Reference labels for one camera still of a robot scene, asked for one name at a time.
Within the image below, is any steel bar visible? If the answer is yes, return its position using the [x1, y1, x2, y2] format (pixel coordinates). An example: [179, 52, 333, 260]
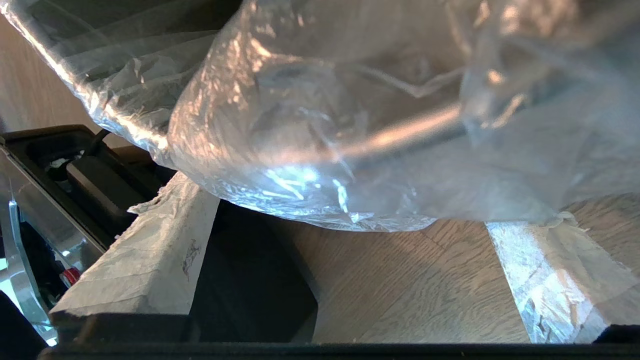
[336, 104, 501, 163]

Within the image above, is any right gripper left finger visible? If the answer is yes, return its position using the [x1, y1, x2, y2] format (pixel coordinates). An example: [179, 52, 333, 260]
[49, 172, 221, 344]

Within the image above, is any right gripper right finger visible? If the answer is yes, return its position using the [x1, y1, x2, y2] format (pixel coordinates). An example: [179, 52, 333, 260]
[485, 212, 640, 345]

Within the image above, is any clear plastic trash bag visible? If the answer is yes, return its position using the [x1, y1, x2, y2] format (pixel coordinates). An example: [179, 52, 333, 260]
[0, 0, 640, 233]

